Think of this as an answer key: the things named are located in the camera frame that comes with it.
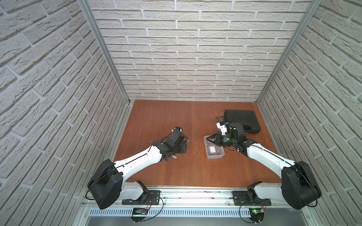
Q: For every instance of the white label in box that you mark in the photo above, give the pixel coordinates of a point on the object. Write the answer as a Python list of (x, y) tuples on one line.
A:
[(212, 150)]

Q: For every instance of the right controller board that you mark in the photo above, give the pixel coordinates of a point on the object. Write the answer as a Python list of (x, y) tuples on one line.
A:
[(256, 215)]

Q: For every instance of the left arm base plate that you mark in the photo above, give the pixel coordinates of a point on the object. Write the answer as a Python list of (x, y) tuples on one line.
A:
[(151, 197)]

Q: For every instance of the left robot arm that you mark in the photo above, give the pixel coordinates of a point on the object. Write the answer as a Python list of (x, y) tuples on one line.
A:
[(108, 183)]

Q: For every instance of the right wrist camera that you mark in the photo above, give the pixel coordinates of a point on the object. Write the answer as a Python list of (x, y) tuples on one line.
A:
[(222, 127)]

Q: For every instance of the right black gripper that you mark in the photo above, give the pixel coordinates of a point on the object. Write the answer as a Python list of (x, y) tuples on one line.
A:
[(218, 139)]

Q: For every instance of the aluminium rail frame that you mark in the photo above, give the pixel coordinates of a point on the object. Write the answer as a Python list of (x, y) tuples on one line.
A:
[(180, 201)]

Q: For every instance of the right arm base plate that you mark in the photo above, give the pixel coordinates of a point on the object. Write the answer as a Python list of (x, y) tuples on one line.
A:
[(248, 198)]

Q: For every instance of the black plastic tool case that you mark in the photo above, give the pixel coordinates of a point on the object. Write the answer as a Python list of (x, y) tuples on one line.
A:
[(246, 117)]

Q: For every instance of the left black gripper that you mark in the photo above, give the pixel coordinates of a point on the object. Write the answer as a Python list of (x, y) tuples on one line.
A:
[(181, 140)]

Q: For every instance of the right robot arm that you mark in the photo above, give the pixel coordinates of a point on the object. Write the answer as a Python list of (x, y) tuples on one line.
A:
[(298, 186)]

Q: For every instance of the left controller board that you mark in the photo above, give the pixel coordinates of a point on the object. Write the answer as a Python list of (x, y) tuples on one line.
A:
[(139, 214)]

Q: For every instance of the controller board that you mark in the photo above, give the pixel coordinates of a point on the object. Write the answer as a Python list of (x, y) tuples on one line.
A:
[(256, 215), (139, 214)]

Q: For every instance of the translucent plastic storage box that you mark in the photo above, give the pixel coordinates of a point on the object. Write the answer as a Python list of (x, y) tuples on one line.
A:
[(219, 150)]

